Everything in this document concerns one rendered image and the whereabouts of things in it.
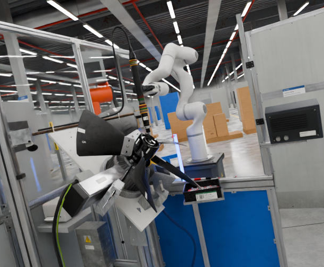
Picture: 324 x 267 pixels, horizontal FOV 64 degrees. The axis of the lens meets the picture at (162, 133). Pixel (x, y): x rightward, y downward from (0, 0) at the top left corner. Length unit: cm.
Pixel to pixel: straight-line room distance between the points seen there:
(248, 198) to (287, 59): 173
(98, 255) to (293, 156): 227
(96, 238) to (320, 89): 247
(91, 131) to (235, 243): 119
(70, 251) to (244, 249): 113
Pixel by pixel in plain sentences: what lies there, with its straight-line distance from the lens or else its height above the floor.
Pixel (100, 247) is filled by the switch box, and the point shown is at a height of 74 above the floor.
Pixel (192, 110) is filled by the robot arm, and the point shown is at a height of 131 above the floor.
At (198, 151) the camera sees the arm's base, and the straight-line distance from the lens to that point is 190.
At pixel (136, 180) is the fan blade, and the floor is 111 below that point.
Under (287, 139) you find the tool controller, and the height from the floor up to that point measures 107.
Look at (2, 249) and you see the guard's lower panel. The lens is 166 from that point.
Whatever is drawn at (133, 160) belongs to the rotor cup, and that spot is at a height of 115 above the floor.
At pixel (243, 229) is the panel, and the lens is 182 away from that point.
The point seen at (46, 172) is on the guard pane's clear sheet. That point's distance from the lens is 181.
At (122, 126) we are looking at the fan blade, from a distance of 143.
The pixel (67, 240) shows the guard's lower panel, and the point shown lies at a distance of 192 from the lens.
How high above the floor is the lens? 135
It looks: 5 degrees down
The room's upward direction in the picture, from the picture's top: 12 degrees counter-clockwise
